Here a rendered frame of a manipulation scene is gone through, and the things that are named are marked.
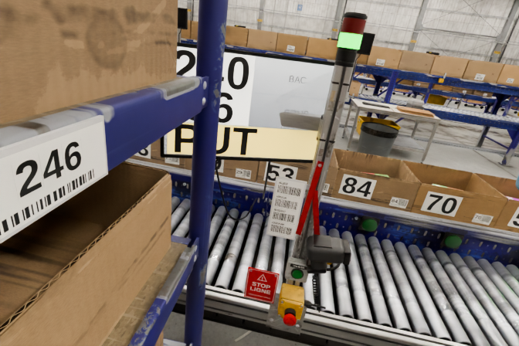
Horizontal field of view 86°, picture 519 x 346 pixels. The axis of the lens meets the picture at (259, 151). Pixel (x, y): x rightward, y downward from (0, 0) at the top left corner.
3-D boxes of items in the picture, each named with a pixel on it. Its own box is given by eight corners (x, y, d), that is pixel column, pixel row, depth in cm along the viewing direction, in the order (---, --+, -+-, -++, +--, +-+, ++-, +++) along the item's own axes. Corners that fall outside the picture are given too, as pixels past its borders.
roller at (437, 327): (435, 349, 94) (441, 340, 92) (391, 245, 142) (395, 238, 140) (451, 353, 93) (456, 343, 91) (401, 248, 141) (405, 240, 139)
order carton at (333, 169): (256, 183, 146) (260, 154, 140) (263, 161, 173) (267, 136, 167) (331, 198, 142) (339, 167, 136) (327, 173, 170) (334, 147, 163)
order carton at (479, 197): (408, 213, 139) (421, 183, 132) (391, 185, 166) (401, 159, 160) (493, 228, 135) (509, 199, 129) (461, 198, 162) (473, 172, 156)
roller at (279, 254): (282, 306, 97) (274, 313, 99) (290, 219, 145) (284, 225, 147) (270, 298, 97) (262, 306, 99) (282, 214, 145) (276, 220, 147)
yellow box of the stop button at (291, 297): (276, 321, 84) (279, 304, 81) (278, 297, 92) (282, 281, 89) (324, 333, 83) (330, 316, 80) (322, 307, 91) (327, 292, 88)
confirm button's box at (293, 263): (283, 279, 85) (287, 262, 82) (284, 272, 88) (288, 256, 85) (306, 285, 84) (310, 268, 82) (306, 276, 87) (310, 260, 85)
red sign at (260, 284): (243, 296, 93) (248, 267, 88) (244, 294, 93) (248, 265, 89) (291, 307, 91) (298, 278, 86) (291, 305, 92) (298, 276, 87)
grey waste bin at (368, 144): (368, 176, 391) (381, 133, 367) (344, 161, 432) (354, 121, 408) (392, 173, 413) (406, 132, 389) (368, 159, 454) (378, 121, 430)
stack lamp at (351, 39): (338, 46, 62) (344, 17, 60) (336, 46, 67) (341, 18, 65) (361, 49, 62) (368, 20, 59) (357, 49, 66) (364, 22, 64)
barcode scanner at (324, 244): (348, 281, 78) (352, 251, 74) (305, 276, 79) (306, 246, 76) (345, 264, 84) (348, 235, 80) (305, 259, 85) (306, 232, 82)
